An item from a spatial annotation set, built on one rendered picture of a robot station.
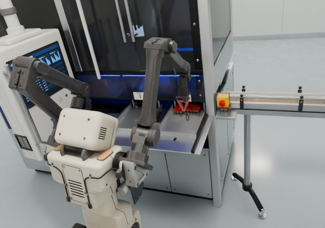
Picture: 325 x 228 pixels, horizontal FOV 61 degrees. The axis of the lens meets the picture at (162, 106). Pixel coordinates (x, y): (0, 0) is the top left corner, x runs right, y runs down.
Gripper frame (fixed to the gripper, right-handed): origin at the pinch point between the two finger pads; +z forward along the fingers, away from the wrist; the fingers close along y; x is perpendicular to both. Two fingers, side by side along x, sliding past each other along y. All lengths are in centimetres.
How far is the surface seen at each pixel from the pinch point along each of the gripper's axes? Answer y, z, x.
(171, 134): 2.4, 17.2, 9.4
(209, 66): 21.4, -20.6, -11.7
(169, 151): -11.0, 21.9, 6.7
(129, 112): 29, 14, 51
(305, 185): 79, 94, -80
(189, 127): 13.6, 17.0, 0.7
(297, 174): 92, 92, -75
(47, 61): -3, -31, 88
